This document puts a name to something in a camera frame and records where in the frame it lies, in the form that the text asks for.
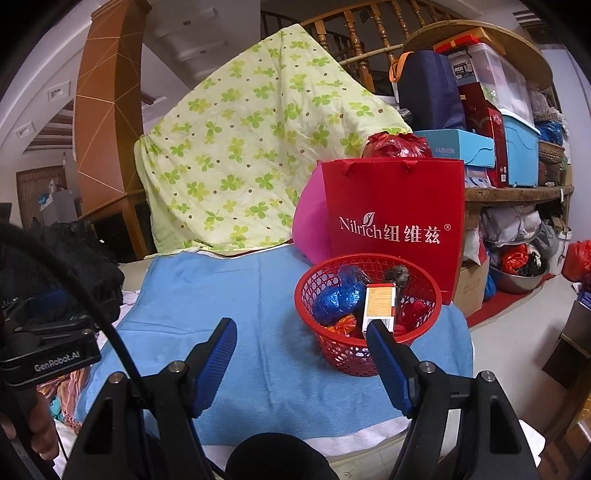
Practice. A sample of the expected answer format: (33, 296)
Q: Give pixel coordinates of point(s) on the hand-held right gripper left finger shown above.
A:
(217, 364)

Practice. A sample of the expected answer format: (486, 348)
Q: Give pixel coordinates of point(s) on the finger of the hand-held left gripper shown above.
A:
(51, 297)

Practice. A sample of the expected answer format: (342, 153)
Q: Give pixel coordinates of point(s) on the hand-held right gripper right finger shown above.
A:
(388, 364)

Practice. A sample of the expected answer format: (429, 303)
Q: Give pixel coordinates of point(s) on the red plastic mesh basket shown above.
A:
(341, 357)

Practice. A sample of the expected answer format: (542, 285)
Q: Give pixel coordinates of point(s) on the red plastic wrapper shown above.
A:
(413, 314)

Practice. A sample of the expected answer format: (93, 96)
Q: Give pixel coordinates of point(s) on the orange wrapper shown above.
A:
(344, 326)

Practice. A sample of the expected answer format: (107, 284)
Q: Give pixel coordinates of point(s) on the small orange white carton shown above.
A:
(378, 304)

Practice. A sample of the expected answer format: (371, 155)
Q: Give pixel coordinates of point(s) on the blue plastic wrapper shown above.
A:
(337, 300)

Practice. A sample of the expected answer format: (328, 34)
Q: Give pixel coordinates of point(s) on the black wrapper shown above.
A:
(397, 275)

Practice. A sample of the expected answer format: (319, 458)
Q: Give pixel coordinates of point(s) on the person's left hand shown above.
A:
(44, 424)

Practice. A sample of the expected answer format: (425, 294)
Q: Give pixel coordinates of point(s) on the pink orange patterned cloth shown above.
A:
(69, 390)

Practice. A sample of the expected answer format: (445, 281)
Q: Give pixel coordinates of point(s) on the teal cloth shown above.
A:
(56, 408)

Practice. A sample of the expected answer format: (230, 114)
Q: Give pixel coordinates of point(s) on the black fluffy cloth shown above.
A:
(92, 263)

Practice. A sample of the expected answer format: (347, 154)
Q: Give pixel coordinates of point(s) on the blue towel blanket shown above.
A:
(231, 286)

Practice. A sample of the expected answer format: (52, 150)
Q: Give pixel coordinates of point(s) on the grey cabinet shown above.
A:
(60, 207)

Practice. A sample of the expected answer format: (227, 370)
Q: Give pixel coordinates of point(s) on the brown wooden door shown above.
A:
(32, 194)

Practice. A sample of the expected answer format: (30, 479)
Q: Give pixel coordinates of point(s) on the person's dark trousers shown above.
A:
(281, 457)

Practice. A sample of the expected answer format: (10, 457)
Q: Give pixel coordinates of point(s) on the brown cardboard box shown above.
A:
(473, 288)

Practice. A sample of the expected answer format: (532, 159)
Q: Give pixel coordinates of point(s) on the red floor mat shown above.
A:
(498, 304)

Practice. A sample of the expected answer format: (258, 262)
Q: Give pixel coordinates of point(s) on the small blue plastic bag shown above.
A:
(489, 287)

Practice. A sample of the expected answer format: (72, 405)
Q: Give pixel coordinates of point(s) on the metal basin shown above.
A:
(517, 281)

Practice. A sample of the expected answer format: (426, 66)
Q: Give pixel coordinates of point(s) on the pink pillow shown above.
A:
(311, 221)

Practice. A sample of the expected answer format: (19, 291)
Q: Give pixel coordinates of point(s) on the small red plastic bag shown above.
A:
(515, 258)

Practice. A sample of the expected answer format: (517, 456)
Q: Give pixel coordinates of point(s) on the red paper gift bag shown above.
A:
(392, 194)

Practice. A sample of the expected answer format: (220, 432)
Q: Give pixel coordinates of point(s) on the dark wooden cabinet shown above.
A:
(572, 350)

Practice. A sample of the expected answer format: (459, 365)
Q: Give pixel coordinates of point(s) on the white plastic bags bundle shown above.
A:
(512, 224)

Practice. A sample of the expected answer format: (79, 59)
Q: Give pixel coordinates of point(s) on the orange wooden column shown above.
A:
(106, 115)

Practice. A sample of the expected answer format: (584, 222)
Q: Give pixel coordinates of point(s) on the round wooden table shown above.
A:
(517, 193)

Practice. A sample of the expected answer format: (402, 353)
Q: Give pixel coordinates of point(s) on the large red plastic bag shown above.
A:
(579, 261)

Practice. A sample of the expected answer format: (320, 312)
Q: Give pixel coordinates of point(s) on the red plastic bag in gift bag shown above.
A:
(392, 145)

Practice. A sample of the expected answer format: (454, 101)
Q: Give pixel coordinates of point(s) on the green clover print blanket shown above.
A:
(231, 138)

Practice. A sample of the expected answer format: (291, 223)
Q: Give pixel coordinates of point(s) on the light blue shoebox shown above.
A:
(452, 145)

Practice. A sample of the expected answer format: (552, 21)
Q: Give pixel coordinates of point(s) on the blue plastic storage bin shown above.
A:
(521, 147)

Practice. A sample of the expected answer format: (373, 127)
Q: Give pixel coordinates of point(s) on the dark red carton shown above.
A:
(485, 124)

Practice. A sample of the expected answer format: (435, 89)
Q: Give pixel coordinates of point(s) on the brown wicker basket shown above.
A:
(549, 151)

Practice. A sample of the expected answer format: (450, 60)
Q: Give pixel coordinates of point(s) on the clear plastic storage box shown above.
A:
(503, 78)

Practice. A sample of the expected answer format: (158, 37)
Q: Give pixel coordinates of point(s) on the wooden stair railing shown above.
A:
(355, 41)

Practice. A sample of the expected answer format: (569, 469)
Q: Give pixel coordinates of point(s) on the flat red orange box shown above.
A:
(461, 40)

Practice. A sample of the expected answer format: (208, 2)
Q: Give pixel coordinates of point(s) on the round wooden tabletop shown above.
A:
(531, 60)

